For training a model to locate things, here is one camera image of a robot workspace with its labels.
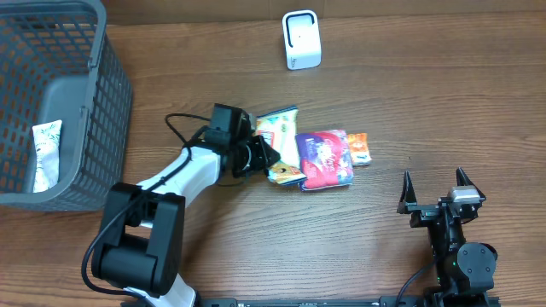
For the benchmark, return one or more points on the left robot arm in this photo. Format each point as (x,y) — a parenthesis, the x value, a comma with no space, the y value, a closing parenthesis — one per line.
(137,251)

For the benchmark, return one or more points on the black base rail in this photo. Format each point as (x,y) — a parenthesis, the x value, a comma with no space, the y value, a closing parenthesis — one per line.
(384,301)

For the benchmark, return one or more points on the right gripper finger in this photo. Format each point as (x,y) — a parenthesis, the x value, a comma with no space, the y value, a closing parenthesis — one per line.
(408,200)
(462,179)

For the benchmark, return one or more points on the purple red soft package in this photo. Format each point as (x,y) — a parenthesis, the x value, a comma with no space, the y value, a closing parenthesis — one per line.
(325,159)

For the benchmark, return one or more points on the white barcode scanner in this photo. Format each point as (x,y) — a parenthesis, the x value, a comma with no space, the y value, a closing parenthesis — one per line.
(302,40)

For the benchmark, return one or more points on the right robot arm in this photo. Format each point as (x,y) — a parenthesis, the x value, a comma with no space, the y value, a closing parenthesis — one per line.
(465,270)

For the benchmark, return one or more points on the yellow snack bag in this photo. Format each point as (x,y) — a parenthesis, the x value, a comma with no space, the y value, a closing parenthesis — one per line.
(278,129)

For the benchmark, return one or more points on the small orange tissue pack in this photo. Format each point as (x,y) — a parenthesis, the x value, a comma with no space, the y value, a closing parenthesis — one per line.
(359,149)

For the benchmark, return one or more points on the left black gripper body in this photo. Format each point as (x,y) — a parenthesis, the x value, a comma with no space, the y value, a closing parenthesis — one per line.
(247,159)

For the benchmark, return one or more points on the grey plastic mesh basket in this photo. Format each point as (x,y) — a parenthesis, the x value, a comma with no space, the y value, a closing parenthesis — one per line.
(58,64)

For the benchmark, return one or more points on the white floral pouch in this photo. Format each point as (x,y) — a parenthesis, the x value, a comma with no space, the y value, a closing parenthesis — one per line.
(47,138)

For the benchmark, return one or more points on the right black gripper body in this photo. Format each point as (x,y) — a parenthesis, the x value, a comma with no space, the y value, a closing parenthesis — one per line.
(423,211)

